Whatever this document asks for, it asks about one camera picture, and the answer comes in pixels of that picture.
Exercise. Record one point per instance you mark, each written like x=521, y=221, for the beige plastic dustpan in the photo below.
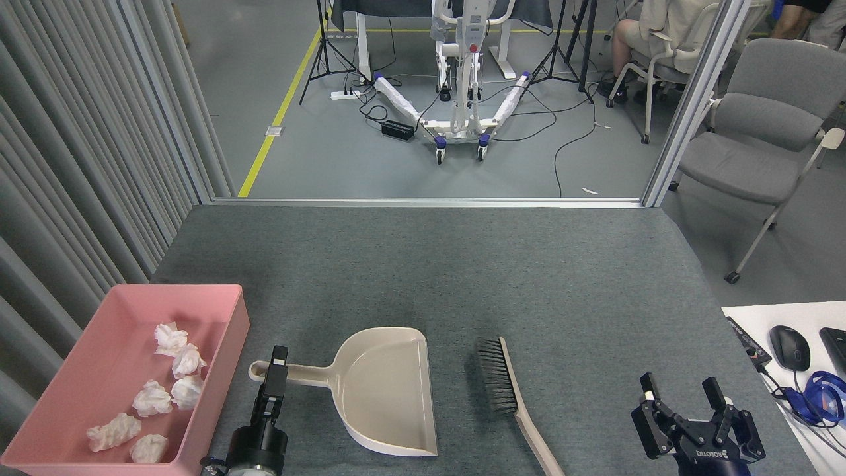
x=383, y=390

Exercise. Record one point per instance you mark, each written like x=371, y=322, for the pink plastic bin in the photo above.
x=79, y=370

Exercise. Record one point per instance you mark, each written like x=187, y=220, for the black computer mouse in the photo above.
x=790, y=347

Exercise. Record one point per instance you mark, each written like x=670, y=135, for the white paper ball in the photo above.
x=152, y=398
x=170, y=338
x=114, y=432
x=187, y=392
x=149, y=449
x=188, y=361

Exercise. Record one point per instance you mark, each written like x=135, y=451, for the black tripod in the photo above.
x=324, y=46
x=558, y=53

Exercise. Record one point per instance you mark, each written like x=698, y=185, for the person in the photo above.
x=803, y=16

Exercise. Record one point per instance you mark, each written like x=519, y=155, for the black flat device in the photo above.
x=750, y=344

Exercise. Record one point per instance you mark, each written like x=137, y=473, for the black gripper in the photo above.
x=256, y=449
x=710, y=463

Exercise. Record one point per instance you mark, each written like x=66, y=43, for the beige brush with black bristles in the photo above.
x=499, y=380

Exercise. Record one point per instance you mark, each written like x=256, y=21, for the grey ribbed partition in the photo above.
x=79, y=165

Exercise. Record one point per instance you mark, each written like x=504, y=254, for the grey padded chair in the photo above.
x=747, y=158

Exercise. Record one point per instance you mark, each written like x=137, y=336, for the white office chair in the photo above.
x=661, y=66

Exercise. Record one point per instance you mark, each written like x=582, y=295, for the white power strip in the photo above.
x=345, y=94

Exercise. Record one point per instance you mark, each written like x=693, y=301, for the white stand on wheels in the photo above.
x=459, y=79

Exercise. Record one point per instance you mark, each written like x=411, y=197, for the silver post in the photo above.
x=694, y=99

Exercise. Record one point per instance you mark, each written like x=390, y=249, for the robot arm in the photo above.
x=248, y=473

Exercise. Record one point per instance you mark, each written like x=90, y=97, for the silver table edge rail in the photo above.
x=429, y=203

